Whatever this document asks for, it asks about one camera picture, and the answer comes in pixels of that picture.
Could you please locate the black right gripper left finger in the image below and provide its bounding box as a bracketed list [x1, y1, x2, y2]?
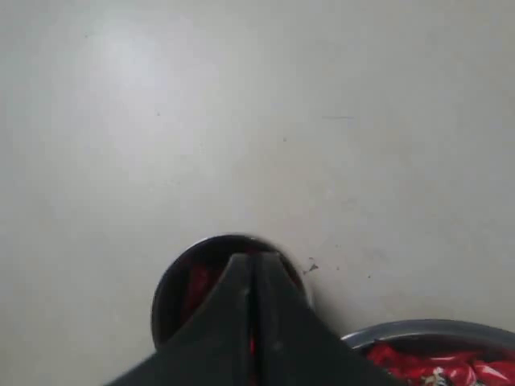
[111, 254, 253, 385]

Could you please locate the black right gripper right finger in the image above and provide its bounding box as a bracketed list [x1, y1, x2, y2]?
[251, 253, 398, 385]

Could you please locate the red candy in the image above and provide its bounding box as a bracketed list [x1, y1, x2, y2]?
[187, 264, 222, 309]

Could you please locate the stainless steel cup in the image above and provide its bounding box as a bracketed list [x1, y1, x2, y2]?
[150, 233, 314, 349]

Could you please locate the round metal bowl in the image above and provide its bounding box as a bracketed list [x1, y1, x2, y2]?
[339, 319, 514, 357]

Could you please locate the pile of red wrapped candies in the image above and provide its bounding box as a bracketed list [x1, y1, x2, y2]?
[366, 343, 514, 385]

